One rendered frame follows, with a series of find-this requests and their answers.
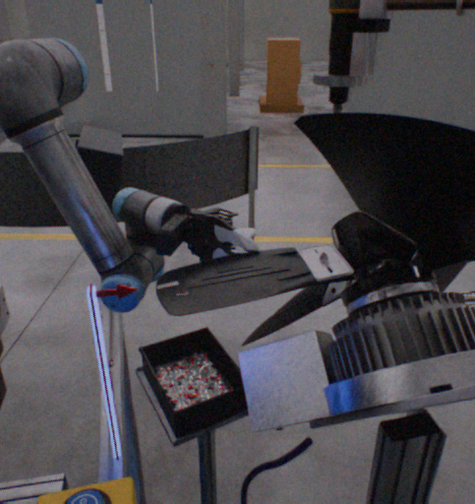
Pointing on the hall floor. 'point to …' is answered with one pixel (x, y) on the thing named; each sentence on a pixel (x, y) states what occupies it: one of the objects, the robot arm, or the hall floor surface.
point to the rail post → (133, 422)
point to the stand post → (402, 460)
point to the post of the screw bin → (207, 468)
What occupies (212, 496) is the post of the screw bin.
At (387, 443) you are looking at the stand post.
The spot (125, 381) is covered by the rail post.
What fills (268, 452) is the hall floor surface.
